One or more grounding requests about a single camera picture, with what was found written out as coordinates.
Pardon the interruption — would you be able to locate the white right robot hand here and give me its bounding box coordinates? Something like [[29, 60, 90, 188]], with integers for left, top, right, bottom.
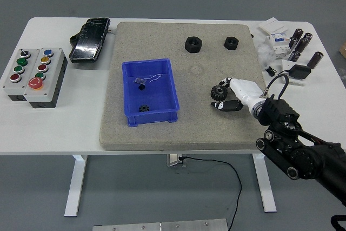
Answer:
[[211, 77, 265, 113]]

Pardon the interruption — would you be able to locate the large black gear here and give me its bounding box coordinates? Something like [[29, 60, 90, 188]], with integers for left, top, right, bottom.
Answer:
[[210, 84, 229, 102]]

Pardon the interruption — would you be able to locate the small black hex nut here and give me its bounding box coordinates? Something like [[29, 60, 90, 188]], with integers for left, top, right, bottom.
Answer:
[[224, 36, 239, 51]]

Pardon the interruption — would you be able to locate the large black hex nut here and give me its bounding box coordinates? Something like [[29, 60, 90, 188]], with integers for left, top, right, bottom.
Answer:
[[184, 36, 204, 53]]

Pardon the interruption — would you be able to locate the blue plastic box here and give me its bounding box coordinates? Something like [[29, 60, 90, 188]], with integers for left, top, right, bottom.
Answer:
[[122, 57, 181, 128]]

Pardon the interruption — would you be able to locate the silver table control box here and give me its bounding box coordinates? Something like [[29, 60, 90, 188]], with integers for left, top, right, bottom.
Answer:
[[167, 154, 188, 168]]

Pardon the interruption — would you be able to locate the grey emergency-stop control box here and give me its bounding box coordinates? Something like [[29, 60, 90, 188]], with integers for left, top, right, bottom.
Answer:
[[23, 48, 68, 109]]

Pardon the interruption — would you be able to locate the grey four-button control box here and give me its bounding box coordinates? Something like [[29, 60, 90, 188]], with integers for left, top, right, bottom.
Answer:
[[2, 48, 41, 102]]

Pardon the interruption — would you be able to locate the crumpled clear plastic bag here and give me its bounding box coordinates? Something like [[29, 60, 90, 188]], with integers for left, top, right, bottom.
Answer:
[[256, 42, 277, 68]]

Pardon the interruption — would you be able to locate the white square panel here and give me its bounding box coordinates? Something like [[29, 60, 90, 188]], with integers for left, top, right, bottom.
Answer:
[[281, 59, 305, 87]]

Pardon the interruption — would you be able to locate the white circuit breaker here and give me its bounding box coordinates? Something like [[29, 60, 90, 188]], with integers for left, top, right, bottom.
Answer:
[[266, 31, 294, 60]]

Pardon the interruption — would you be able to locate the black power adapter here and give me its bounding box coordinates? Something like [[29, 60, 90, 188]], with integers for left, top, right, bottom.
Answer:
[[288, 64, 312, 81]]

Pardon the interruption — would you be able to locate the grey-brown foam mat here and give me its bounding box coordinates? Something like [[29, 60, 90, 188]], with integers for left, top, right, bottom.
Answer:
[[99, 21, 271, 151]]

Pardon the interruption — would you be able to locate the white table leg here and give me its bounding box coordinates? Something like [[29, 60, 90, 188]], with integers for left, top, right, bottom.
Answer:
[[252, 154, 277, 213], [64, 154, 89, 217]]

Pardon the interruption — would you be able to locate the silver metal plate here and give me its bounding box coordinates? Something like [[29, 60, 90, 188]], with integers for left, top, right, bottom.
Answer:
[[92, 218, 229, 231]]

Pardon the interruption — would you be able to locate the black flat electronic device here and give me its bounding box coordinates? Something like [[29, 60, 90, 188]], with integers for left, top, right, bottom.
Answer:
[[68, 17, 111, 64]]

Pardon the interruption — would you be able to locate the black plug with cord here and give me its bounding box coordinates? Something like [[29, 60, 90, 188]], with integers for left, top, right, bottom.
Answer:
[[264, 65, 290, 77]]

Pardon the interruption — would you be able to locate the white wall switch plate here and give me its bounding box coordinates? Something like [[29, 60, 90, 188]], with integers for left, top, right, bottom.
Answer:
[[258, 17, 289, 34]]

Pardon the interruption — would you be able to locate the black power cable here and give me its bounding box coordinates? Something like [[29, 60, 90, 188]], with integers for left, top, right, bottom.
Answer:
[[179, 156, 243, 231]]

